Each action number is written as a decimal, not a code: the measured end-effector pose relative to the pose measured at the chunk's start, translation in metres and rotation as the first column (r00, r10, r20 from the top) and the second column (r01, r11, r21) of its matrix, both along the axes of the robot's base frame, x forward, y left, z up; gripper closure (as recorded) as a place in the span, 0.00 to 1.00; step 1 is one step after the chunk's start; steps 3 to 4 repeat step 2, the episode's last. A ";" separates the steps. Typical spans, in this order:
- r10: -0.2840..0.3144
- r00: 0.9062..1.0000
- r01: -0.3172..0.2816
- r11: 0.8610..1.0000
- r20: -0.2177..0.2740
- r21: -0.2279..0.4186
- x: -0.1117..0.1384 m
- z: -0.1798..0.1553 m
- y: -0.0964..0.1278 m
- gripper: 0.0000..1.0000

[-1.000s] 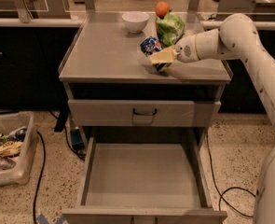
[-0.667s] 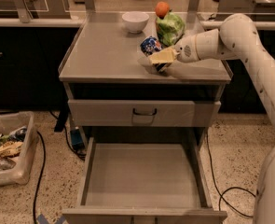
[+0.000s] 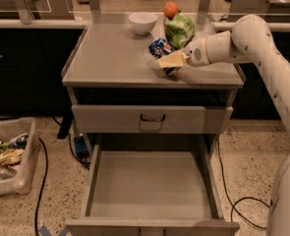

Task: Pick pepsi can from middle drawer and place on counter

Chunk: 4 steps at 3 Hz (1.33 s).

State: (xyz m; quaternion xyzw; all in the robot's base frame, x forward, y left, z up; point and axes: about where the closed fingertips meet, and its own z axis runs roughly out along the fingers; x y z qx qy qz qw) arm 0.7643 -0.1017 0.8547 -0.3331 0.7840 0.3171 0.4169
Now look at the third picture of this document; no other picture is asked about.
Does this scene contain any blue power adapter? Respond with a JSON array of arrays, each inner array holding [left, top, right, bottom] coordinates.
[[74, 136, 88, 158]]

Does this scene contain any clear plastic bin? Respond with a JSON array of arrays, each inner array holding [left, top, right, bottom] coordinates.
[[0, 118, 40, 197]]

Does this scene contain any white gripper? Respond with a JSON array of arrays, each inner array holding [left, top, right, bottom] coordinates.
[[157, 37, 210, 68]]

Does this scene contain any closed grey top drawer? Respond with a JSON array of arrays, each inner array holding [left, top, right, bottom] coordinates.
[[72, 104, 233, 134]]

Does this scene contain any black drawer handle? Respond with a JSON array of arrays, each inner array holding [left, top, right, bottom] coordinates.
[[140, 114, 166, 122]]

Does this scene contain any dark chip bag in bin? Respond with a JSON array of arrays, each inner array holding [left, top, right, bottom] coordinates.
[[9, 133, 29, 149]]

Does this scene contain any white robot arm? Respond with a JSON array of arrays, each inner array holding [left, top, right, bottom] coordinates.
[[157, 15, 290, 236]]

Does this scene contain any orange fruit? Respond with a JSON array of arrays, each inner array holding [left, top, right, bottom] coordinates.
[[163, 1, 179, 20]]

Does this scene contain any black cable left floor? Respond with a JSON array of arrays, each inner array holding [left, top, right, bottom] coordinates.
[[33, 137, 50, 236]]

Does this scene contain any yellow snack bag in bin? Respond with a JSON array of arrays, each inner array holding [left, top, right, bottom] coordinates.
[[0, 148, 25, 166]]

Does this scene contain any black cable floor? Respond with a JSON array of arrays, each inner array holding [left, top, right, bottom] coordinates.
[[33, 137, 50, 236], [216, 138, 271, 230]]

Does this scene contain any green chip bag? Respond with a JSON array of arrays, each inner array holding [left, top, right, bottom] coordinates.
[[164, 13, 196, 49]]

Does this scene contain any black cable right floor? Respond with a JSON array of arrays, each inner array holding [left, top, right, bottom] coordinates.
[[216, 138, 271, 230]]

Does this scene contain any grey drawer cabinet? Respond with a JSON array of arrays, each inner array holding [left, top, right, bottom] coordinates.
[[63, 13, 245, 151]]

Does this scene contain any blue pepsi can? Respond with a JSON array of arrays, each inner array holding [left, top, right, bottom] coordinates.
[[148, 37, 177, 76]]

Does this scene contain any white ceramic bowl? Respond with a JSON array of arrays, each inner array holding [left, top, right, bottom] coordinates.
[[129, 12, 157, 35]]

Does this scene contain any open grey middle drawer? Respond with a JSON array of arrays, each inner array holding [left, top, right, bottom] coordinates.
[[66, 146, 239, 236]]

